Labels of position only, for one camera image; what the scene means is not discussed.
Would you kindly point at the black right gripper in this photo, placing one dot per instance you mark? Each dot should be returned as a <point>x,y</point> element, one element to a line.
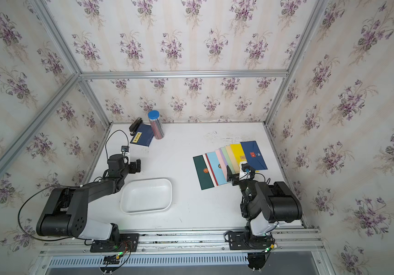
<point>236,178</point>

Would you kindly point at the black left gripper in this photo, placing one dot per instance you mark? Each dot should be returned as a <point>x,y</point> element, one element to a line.
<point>133,170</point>

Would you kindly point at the white plastic storage box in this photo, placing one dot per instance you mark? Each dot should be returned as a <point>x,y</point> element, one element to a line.
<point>146,196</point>

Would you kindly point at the dark green envelope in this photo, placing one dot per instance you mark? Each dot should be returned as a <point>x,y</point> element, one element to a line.
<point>203,174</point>

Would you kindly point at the yellow envelope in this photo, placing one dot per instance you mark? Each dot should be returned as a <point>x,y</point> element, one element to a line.
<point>239,154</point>

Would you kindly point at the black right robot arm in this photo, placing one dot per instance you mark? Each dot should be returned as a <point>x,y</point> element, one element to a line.
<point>264,206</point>

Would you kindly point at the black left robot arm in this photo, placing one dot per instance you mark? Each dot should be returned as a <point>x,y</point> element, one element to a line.
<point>66,211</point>

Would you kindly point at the tan beige envelope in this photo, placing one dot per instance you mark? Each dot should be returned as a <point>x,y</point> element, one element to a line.
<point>232,158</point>

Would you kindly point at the light blue envelope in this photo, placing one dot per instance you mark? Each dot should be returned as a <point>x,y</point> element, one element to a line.
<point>216,168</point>

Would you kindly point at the light green envelope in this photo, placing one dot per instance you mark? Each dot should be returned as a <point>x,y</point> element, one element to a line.
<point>226,157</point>

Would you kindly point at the dark blue book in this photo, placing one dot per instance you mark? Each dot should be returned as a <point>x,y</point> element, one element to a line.
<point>143,136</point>

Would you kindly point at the black stapler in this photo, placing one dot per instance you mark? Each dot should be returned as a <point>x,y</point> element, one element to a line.
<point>134,126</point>

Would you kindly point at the blue-lidded pencil tube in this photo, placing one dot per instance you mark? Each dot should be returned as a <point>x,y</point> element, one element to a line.
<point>155,122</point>

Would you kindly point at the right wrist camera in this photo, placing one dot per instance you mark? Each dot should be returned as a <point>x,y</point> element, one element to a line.
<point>245,171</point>

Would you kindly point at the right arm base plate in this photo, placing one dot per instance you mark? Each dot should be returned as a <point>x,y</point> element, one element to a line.
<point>244,240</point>

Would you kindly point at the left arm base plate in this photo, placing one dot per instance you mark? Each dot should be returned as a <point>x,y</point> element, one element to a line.
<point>125,243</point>

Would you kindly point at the aluminium mounting rail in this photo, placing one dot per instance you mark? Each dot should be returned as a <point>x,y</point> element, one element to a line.
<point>287,239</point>

